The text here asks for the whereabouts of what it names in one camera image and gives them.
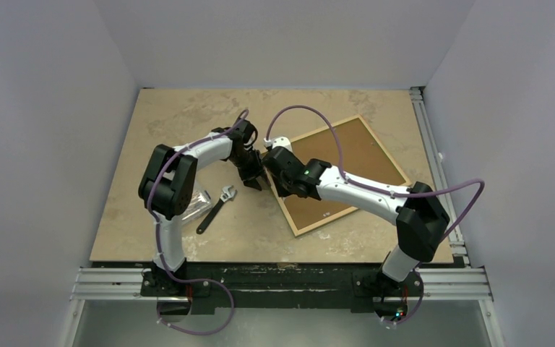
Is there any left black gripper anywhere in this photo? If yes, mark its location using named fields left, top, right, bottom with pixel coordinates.
left=230, top=150, right=269, bottom=192

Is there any green picture frame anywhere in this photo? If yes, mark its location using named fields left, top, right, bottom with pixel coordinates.
left=276, top=116, right=412, bottom=236

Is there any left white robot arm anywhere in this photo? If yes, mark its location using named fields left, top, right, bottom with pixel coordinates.
left=138, top=118, right=270, bottom=296

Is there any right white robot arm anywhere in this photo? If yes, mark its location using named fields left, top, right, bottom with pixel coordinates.
left=262, top=147, right=450, bottom=294

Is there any black adjustable wrench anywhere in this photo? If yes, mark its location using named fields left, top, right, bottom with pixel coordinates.
left=196, top=185, right=237, bottom=234

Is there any clear plastic organizer box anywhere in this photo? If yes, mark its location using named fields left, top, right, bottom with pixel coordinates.
left=181, top=189, right=213, bottom=224

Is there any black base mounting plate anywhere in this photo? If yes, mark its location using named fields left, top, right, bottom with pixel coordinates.
left=91, top=262, right=424, bottom=321

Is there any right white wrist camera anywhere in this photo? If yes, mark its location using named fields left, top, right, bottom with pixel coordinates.
left=263, top=136, right=292, bottom=151

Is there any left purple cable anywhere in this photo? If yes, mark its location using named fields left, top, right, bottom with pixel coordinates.
left=146, top=108, right=251, bottom=337

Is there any front aluminium rail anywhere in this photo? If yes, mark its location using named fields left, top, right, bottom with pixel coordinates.
left=69, top=268, right=493, bottom=301

